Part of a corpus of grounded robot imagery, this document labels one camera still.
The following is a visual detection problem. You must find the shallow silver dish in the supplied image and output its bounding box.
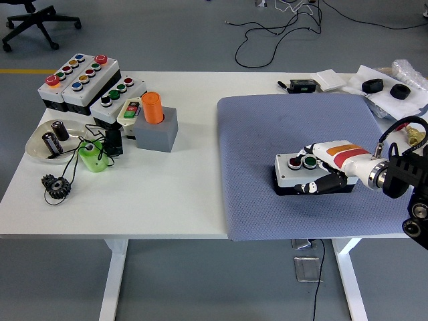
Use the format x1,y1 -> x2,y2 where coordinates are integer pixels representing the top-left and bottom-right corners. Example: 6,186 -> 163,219
25,119 -> 89,165

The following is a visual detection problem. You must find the green plastic cylinder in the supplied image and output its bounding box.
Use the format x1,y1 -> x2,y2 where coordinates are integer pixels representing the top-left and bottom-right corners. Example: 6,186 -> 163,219
78,139 -> 110,174

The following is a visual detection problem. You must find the white paper sheet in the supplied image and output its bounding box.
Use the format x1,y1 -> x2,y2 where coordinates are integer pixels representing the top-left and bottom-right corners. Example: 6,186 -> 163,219
341,64 -> 428,123

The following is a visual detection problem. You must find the clear bubble wrap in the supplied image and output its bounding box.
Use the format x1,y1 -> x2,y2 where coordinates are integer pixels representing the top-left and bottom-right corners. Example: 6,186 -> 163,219
391,58 -> 428,93

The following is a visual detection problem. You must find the black bevel gear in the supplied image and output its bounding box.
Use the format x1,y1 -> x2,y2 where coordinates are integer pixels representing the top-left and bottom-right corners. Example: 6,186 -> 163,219
41,174 -> 74,201

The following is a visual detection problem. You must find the orange plastic cylinder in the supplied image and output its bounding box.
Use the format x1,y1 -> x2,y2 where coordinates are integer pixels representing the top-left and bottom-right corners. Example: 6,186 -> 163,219
140,92 -> 165,125

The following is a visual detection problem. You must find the thin black cord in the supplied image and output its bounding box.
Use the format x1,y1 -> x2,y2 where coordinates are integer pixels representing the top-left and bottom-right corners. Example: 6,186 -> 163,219
43,124 -> 117,207

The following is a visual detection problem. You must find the black office chair base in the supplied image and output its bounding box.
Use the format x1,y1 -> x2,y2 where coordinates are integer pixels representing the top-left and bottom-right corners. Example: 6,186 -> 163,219
0,0 -> 83,54

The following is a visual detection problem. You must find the metal floor outlet plate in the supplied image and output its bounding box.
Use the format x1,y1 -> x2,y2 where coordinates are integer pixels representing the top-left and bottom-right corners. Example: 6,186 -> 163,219
294,255 -> 325,284

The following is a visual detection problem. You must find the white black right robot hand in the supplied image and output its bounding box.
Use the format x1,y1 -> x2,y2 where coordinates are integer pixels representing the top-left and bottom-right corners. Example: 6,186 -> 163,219
293,140 -> 375,195

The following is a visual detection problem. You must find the black power adapter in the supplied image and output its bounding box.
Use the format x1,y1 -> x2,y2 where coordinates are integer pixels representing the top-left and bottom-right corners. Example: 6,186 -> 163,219
104,128 -> 124,157

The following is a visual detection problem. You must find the thin black floor cable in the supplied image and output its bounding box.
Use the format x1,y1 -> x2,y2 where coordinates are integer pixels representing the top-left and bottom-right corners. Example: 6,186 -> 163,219
323,0 -> 428,30

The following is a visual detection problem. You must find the white floor cable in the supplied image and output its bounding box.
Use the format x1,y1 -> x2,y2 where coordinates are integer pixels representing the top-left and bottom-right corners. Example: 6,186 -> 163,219
274,0 -> 316,16

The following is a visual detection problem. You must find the five-button box with emergency stop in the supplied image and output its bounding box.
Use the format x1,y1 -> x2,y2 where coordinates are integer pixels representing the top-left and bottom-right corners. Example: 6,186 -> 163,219
61,54 -> 122,117
37,53 -> 89,113

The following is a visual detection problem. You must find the black striped capacitor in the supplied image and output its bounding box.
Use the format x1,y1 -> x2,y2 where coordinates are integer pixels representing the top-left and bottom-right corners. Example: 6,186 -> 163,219
41,132 -> 64,156

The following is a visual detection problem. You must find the white table leg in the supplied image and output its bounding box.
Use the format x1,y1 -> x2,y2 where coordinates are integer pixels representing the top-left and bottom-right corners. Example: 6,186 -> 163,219
99,239 -> 130,321
331,237 -> 369,321

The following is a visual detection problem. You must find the open metal floor outlet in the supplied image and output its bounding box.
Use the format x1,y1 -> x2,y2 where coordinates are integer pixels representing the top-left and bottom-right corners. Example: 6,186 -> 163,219
291,237 -> 319,251

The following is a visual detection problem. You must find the grey block holder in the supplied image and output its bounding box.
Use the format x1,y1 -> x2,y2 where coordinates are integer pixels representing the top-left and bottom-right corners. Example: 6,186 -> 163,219
133,106 -> 179,154

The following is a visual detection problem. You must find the white three-button control box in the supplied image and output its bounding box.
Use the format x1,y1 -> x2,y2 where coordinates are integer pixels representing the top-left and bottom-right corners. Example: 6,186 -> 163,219
274,152 -> 358,197

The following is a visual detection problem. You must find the black module with green connector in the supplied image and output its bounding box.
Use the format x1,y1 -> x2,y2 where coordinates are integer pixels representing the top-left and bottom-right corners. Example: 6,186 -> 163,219
289,78 -> 318,94

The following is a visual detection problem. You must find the blue-grey textured mat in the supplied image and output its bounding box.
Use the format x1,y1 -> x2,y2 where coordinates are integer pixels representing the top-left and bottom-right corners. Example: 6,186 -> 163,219
217,93 -> 428,242

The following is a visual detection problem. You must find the long black floor cable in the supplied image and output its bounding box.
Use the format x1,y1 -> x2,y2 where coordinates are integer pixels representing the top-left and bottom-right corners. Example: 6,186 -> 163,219
226,0 -> 324,68

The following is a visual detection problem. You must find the brass valve with red handle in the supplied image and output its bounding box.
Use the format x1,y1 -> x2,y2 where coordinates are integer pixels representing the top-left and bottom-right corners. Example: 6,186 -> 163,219
396,120 -> 428,147

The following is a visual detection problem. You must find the white wall switch panel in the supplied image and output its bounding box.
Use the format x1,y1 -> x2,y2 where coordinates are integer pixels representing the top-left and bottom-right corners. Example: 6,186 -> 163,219
310,68 -> 348,92

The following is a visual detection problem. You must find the dark brown capacitor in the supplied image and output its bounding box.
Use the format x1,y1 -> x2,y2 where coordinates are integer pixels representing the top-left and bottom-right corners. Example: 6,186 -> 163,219
50,120 -> 71,143

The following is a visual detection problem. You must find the cream red-green push switch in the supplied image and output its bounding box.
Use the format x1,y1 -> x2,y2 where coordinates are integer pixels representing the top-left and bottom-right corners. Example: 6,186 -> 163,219
116,97 -> 144,140

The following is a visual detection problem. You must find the black power cable under table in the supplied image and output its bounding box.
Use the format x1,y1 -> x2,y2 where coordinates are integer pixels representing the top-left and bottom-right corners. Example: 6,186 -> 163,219
310,237 -> 326,321

